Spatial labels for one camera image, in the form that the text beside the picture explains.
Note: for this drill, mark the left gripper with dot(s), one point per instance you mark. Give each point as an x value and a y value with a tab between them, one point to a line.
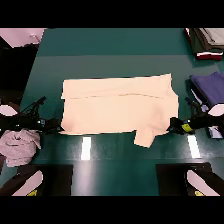
53	125

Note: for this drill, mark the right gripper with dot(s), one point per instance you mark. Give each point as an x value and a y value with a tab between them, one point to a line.
176	125

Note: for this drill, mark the pale grey garment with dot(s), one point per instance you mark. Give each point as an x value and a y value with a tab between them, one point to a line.
216	35

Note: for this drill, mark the blue garment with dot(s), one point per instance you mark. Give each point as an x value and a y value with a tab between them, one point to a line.
210	87

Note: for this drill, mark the cream T-shirt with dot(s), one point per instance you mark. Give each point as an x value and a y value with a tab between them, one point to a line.
116	106

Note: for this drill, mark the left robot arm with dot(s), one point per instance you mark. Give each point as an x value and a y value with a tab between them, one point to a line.
16	121

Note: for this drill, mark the dark olive garment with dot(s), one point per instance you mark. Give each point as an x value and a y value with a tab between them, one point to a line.
200	41

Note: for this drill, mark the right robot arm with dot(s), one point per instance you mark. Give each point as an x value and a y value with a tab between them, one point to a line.
206	121

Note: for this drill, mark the red garment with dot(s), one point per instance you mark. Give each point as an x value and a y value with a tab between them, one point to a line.
209	56

